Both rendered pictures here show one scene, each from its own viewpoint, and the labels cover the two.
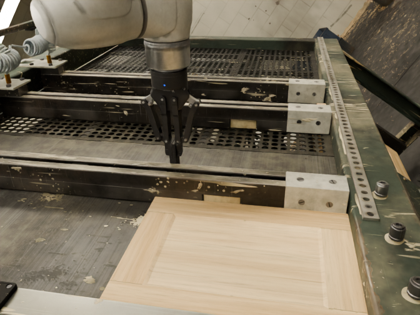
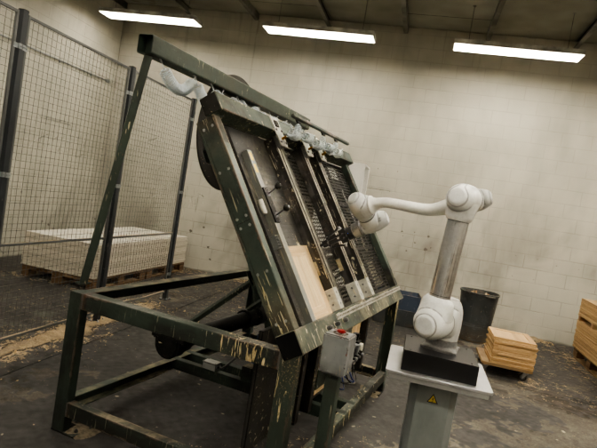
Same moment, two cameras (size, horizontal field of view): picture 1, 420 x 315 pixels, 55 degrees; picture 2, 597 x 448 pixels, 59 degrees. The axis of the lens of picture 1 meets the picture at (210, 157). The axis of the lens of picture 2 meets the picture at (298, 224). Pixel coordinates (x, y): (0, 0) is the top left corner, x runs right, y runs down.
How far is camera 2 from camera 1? 2.16 m
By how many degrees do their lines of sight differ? 7
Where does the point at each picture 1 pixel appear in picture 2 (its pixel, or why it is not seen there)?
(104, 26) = (359, 213)
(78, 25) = (356, 208)
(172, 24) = (368, 229)
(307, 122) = (353, 292)
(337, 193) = (338, 305)
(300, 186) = (334, 292)
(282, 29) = (406, 263)
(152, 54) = (355, 226)
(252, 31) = (393, 239)
